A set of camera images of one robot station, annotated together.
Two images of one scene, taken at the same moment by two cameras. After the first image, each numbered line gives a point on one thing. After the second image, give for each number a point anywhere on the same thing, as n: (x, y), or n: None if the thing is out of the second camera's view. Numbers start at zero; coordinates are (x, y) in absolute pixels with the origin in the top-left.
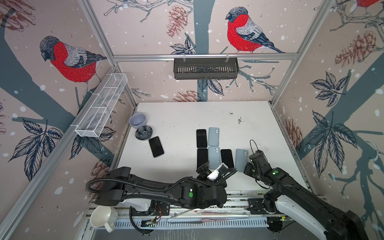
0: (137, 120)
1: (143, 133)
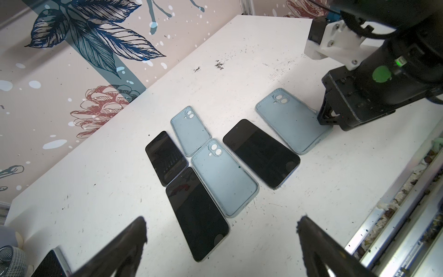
0: (7, 236)
1: (13, 262)
